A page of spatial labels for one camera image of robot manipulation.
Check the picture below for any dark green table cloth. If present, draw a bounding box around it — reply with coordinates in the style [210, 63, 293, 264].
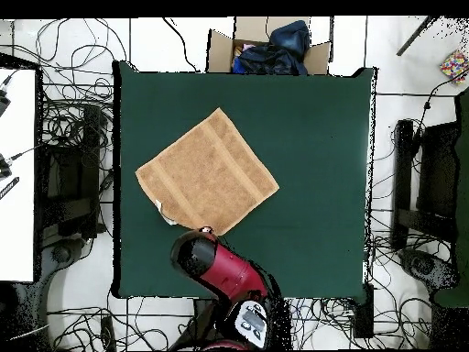
[112, 60, 377, 304]

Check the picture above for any white side table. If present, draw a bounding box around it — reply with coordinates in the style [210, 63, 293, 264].
[0, 67, 38, 283]

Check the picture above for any colourful dotted item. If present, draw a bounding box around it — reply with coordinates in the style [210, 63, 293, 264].
[439, 49, 469, 84]

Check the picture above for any dark blue clothing pile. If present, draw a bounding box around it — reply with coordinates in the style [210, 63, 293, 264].
[231, 19, 311, 76]

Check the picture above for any cardboard box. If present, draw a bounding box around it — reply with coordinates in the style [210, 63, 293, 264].
[206, 16, 333, 76]

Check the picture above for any grey metal bar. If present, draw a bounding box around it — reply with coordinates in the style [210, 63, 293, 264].
[396, 16, 438, 57]

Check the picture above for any green covered furniture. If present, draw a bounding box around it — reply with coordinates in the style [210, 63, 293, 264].
[431, 87, 469, 309]

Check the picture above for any black power strip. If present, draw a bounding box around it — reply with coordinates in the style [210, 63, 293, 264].
[100, 315, 117, 352]

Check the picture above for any black cable tangle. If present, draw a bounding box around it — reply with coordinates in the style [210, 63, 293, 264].
[365, 72, 469, 349]
[47, 292, 367, 351]
[6, 17, 129, 239]

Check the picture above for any orange terry towel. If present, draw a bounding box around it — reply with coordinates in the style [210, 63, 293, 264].
[135, 106, 280, 237]

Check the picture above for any black equipment stand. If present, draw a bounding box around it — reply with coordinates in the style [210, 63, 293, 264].
[390, 118, 462, 251]
[36, 105, 108, 245]

